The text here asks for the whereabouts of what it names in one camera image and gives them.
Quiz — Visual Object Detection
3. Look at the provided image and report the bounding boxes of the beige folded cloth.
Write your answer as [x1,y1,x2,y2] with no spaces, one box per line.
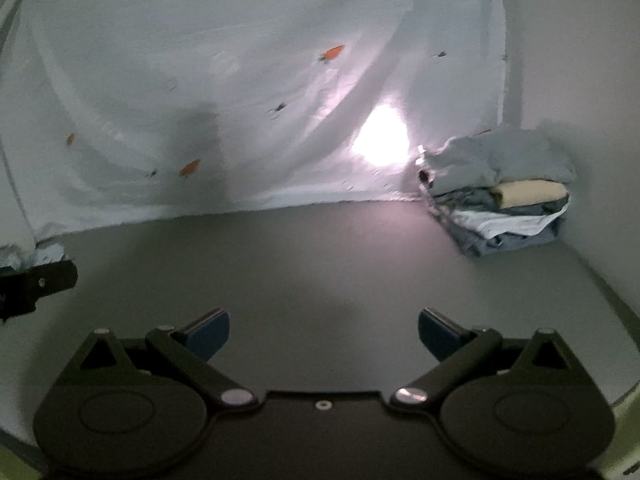
[492,180,571,211]

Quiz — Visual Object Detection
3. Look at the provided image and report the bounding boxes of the white printed sheet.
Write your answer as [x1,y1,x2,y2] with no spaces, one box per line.
[0,0,521,261]

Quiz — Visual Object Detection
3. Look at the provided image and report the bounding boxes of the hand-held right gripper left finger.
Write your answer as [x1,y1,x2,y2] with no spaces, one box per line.
[60,307,257,408]

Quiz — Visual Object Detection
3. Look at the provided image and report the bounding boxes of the light grey-blue folded jeans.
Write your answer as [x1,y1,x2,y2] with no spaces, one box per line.
[452,222,562,260]

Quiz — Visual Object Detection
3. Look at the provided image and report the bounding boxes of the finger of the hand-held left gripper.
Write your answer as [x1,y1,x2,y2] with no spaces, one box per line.
[0,259,79,325]

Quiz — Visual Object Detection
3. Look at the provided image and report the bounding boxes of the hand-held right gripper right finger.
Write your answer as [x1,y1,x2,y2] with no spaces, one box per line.
[389,307,587,408]

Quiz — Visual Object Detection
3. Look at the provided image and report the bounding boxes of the grey-green long sleeve shirt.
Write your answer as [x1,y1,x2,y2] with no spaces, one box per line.
[420,125,579,197]

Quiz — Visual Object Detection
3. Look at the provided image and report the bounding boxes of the blue white patterned cloth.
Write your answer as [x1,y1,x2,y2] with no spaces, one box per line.
[0,244,66,272]

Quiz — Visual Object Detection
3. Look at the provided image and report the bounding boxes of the blue denim jeans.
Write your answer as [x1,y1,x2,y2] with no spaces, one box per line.
[431,187,571,222]

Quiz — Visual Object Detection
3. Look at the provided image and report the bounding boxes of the white folded garment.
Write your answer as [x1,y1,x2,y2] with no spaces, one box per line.
[449,200,571,239]

